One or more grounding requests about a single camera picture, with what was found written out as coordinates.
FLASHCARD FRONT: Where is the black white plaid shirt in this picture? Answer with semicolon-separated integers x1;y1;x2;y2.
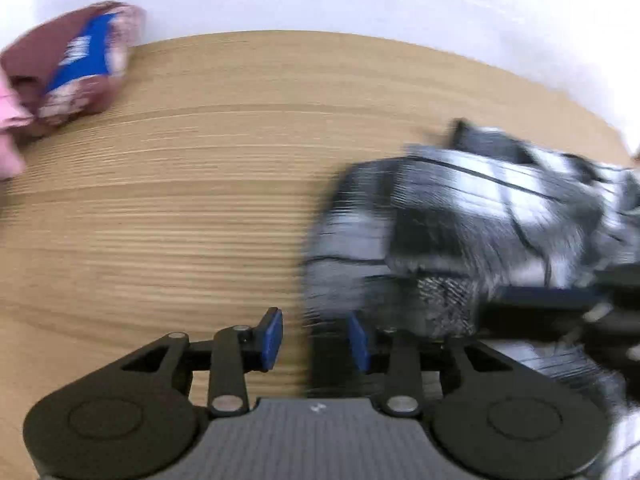
303;121;639;479

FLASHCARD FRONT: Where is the maroon blue printed garment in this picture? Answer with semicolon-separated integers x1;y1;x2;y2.
1;1;145;141

